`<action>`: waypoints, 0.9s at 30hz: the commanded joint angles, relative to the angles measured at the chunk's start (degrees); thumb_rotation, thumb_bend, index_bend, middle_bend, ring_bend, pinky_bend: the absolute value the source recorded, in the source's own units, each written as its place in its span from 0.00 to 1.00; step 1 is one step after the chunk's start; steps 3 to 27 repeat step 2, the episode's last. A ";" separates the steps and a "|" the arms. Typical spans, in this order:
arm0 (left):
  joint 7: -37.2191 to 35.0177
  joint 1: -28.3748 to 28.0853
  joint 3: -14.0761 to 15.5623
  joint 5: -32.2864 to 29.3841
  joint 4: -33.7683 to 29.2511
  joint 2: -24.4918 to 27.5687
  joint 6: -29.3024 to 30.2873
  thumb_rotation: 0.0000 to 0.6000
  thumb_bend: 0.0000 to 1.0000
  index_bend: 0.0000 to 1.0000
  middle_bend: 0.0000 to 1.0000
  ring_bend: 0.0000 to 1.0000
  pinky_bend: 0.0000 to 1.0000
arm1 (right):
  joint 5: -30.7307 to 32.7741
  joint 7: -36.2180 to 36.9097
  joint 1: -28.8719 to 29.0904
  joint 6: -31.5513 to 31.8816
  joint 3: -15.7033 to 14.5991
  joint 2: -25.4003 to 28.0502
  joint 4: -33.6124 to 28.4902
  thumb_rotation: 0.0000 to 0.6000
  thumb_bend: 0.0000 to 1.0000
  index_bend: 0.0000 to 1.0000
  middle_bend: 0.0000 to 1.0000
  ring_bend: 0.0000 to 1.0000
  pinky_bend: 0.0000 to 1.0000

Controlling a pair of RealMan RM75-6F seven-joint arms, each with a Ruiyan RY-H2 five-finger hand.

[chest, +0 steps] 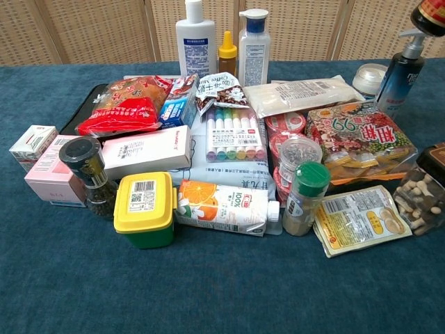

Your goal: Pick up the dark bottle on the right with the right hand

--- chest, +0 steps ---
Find yellow cap honey bottle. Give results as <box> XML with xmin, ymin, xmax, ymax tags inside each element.
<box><xmin>218</xmin><ymin>30</ymin><xmax>238</xmax><ymax>76</ymax></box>

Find orange juice carton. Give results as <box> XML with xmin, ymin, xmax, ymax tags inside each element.
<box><xmin>173</xmin><ymin>180</ymin><xmax>281</xmax><ymax>237</ymax></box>

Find white noodle packet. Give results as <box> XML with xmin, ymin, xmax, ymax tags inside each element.
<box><xmin>243</xmin><ymin>77</ymin><xmax>362</xmax><ymax>119</ymax></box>

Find long white pink box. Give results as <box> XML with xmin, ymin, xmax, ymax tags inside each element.
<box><xmin>100</xmin><ymin>125</ymin><xmax>194</xmax><ymax>181</ymax></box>

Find pastel highlighter pen pack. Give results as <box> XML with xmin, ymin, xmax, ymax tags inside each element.
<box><xmin>204</xmin><ymin>106</ymin><xmax>265</xmax><ymax>164</ymax></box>

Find large white lotion bottle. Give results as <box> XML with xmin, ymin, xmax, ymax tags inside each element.
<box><xmin>175</xmin><ymin>0</ymin><xmax>217</xmax><ymax>79</ymax></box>

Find white cream jar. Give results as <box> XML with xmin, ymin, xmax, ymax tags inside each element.
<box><xmin>352</xmin><ymin>63</ymin><xmax>389</xmax><ymax>102</ymax></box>

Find brown lid nut jar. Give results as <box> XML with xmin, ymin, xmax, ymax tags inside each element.
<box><xmin>392</xmin><ymin>142</ymin><xmax>445</xmax><ymax>237</ymax></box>

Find yellow white sachet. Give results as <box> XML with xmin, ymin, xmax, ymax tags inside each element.
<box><xmin>312</xmin><ymin>184</ymin><xmax>414</xmax><ymax>259</ymax></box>

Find small white red box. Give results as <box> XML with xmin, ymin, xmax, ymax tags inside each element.
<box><xmin>8</xmin><ymin>125</ymin><xmax>59</xmax><ymax>173</ymax></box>

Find clear cup grey seeds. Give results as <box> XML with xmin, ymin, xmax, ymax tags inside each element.
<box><xmin>277</xmin><ymin>137</ymin><xmax>323</xmax><ymax>182</ymax></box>

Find blue table cloth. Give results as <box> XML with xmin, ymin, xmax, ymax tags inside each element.
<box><xmin>0</xmin><ymin>57</ymin><xmax>445</xmax><ymax>334</ymax></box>

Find blue pump spray bottle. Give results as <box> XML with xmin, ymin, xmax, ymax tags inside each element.
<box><xmin>375</xmin><ymin>28</ymin><xmax>427</xmax><ymax>119</ymax></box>

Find black bottle red label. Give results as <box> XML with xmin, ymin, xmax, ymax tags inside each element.
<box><xmin>410</xmin><ymin>0</ymin><xmax>445</xmax><ymax>38</ymax></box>

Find black pepper grinder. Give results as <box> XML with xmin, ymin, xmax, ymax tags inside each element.
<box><xmin>58</xmin><ymin>136</ymin><xmax>119</xmax><ymax>221</ymax></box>

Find green cap spice jar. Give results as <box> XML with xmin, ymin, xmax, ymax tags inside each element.
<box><xmin>282</xmin><ymin>161</ymin><xmax>331</xmax><ymax>237</ymax></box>

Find red snack bag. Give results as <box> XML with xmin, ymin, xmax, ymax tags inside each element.
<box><xmin>76</xmin><ymin>75</ymin><xmax>175</xmax><ymax>136</ymax></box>

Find clear bottle blue cap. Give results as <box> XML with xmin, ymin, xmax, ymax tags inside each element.
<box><xmin>238</xmin><ymin>8</ymin><xmax>271</xmax><ymax>88</ymax></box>

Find blue toothpaste box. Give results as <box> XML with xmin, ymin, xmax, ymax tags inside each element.
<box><xmin>158</xmin><ymin>74</ymin><xmax>200</xmax><ymax>130</ymax></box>

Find wicker folding screen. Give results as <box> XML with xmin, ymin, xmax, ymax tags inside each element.
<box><xmin>0</xmin><ymin>0</ymin><xmax>445</xmax><ymax>67</ymax></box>

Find yellow lid green container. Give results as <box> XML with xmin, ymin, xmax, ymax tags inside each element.
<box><xmin>113</xmin><ymin>171</ymin><xmax>178</xmax><ymax>250</ymax></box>

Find grain cracker bag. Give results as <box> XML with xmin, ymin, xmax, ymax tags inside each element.
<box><xmin>305</xmin><ymin>101</ymin><xmax>418</xmax><ymax>185</ymax></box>

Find pink square box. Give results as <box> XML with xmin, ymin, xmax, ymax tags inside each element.
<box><xmin>24</xmin><ymin>134</ymin><xmax>88</xmax><ymax>209</ymax></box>

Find red lid snack cup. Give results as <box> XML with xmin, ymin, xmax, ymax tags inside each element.
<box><xmin>268</xmin><ymin>132</ymin><xmax>296</xmax><ymax>164</ymax></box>
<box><xmin>273</xmin><ymin>166</ymin><xmax>296</xmax><ymax>209</ymax></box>
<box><xmin>264</xmin><ymin>111</ymin><xmax>307</xmax><ymax>135</ymax></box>

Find coffee milk snack bag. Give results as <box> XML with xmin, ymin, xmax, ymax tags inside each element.
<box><xmin>194</xmin><ymin>72</ymin><xmax>250</xmax><ymax>118</ymax></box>

